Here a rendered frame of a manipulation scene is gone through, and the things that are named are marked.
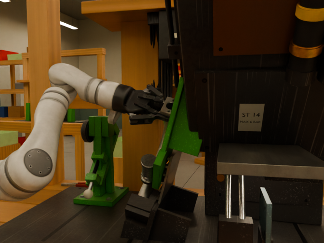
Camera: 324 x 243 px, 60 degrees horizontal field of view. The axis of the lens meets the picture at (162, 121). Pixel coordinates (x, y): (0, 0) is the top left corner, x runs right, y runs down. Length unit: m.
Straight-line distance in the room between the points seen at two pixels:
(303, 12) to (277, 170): 0.22
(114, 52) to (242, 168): 11.74
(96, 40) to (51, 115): 11.95
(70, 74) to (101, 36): 11.74
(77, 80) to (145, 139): 0.36
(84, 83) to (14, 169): 0.31
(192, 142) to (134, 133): 0.44
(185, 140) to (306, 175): 0.27
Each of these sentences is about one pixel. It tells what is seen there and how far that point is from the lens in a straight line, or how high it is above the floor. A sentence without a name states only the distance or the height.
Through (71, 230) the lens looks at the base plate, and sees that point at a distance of 0.78.
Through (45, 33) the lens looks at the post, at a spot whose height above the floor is 1.48.
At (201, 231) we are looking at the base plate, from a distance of 0.75.
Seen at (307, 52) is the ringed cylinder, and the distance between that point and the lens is 0.46.
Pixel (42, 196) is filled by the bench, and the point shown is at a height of 0.88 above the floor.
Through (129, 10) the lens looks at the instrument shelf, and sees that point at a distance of 0.95.
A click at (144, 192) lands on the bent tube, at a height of 1.00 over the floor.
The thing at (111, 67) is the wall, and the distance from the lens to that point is 12.09.
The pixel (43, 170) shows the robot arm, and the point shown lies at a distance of 0.59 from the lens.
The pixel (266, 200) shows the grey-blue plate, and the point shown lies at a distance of 0.56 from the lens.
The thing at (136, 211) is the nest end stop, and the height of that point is 0.97.
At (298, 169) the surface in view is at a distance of 0.45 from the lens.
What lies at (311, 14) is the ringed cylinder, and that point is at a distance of 0.44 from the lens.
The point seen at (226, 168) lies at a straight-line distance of 0.44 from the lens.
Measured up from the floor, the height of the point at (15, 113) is 0.93.
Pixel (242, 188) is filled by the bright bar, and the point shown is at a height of 1.05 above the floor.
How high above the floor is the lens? 1.22
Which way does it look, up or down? 5 degrees down
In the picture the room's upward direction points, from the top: straight up
